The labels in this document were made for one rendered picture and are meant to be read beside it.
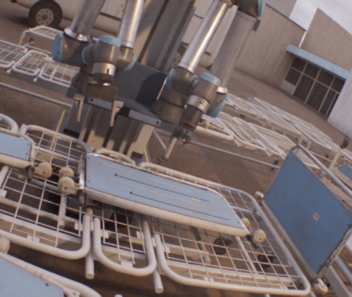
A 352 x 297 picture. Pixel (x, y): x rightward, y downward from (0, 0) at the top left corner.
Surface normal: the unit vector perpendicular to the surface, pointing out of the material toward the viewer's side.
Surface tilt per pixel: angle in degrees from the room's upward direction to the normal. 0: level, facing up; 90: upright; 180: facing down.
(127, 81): 90
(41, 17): 90
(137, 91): 90
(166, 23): 90
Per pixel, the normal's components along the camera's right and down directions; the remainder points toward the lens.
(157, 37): 0.16, 0.41
